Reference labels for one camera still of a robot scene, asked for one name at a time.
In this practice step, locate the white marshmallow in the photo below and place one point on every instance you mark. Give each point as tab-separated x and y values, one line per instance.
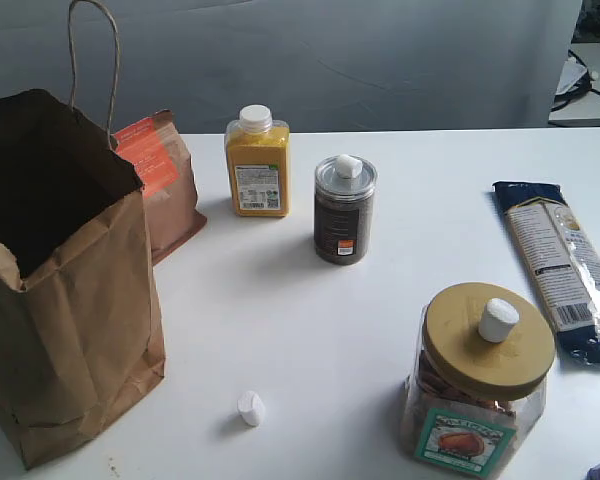
348	167
251	408
497	321

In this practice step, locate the brown paper bag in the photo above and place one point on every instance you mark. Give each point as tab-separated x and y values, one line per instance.
80	324

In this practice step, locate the dark seed clear jar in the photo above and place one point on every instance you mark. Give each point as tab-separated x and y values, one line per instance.
343	212

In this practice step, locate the yellow grain plastic bottle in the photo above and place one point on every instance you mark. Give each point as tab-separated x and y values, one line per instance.
257	150

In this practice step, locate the brown pouch orange label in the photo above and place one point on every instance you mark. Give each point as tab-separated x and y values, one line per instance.
164	164

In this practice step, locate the snack jar tan lid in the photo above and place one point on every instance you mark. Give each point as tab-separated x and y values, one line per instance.
470	403

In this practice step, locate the blue spaghetti packet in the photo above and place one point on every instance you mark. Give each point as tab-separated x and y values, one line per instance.
561	262

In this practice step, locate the background desk with cables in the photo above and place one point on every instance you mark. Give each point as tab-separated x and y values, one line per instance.
580	105

